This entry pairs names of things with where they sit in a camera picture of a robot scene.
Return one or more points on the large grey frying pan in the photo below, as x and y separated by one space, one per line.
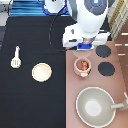
96 107

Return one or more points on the pink stove top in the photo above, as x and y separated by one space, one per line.
114 84

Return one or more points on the cream round plate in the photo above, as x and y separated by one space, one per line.
41 72

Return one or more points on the cream slotted spatula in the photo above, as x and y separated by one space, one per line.
16 61

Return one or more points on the pink pot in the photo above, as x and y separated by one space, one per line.
82 67

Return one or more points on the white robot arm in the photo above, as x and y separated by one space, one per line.
89 16

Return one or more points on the black table mat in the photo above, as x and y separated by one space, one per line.
25 102

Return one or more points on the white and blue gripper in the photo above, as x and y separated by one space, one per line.
84 47

